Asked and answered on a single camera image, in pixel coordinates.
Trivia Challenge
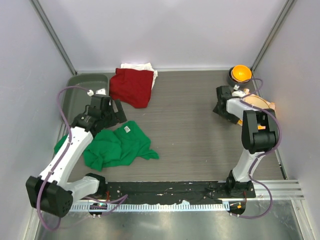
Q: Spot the floral ceramic plate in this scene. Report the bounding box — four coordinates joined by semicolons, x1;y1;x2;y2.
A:
244;94;275;110

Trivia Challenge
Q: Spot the green t shirt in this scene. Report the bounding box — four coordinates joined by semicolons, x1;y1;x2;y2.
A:
53;120;160;172

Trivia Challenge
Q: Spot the orange checkered cloth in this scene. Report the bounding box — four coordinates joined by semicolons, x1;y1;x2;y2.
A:
237;88;276;130

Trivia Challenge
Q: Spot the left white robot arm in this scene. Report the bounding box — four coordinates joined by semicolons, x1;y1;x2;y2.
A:
25;93;127;218

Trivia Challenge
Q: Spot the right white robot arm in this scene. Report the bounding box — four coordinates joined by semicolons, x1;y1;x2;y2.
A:
213;85;280;198

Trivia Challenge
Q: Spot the grey bowl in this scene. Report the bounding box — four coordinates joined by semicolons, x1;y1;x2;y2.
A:
226;67;250;87

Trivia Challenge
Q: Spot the red folded t shirt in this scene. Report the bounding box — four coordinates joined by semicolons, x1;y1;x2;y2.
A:
109;68;154;109

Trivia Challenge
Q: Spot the orange bowl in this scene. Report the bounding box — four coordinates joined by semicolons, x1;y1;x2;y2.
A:
231;65;252;83

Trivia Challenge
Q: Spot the grey plastic tray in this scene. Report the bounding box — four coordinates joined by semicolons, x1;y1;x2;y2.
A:
62;73;109;124

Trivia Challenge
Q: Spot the white folded t shirt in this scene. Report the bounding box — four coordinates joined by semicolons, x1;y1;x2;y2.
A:
120;62;158;89

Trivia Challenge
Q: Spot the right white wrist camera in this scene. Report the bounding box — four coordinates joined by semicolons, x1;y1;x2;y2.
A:
231;84;247;98

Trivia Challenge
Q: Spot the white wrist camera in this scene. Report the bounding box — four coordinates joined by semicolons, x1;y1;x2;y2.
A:
87;88;107;97
231;84;247;98

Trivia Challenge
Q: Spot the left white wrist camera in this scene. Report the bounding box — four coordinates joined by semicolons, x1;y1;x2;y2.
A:
87;88;107;97

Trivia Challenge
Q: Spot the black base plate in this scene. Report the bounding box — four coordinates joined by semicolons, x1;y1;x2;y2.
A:
91;181;256;205

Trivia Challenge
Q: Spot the right aluminium frame post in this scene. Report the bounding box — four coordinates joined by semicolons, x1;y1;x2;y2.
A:
251;0;297;72

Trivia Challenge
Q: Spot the aluminium frame post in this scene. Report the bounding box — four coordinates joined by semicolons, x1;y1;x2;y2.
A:
29;0;78;76
251;0;297;72

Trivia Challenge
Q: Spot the white slotted cable duct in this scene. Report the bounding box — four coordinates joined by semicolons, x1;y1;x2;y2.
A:
69;201;230;213

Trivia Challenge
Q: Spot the left aluminium frame post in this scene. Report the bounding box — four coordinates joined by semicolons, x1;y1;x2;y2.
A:
29;0;78;76

